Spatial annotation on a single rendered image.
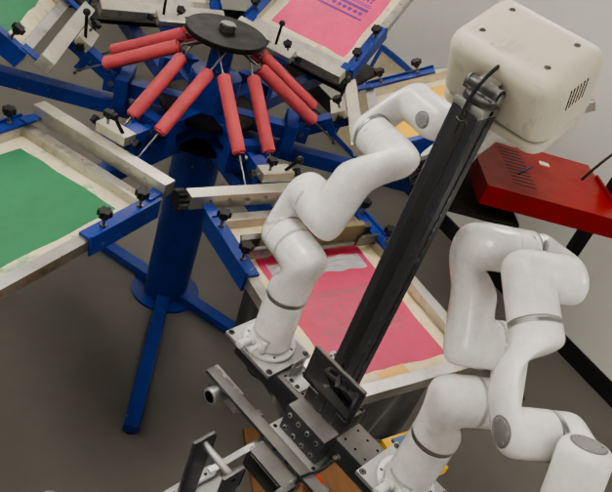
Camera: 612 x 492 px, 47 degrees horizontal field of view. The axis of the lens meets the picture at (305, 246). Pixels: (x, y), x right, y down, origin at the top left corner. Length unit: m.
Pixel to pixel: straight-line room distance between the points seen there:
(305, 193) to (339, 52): 1.95
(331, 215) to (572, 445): 0.65
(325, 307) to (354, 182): 0.79
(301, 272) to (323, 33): 2.10
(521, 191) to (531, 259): 1.75
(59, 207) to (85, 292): 1.17
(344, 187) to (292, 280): 0.23
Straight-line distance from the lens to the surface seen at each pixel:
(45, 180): 2.33
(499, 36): 1.17
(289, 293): 1.49
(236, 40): 2.67
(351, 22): 3.46
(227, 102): 2.55
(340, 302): 2.14
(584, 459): 1.02
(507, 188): 2.87
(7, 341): 3.12
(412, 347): 2.11
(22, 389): 2.95
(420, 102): 1.45
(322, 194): 1.41
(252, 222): 2.30
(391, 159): 1.36
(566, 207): 2.98
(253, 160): 2.50
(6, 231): 2.11
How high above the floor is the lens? 2.28
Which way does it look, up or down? 35 degrees down
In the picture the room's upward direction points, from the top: 21 degrees clockwise
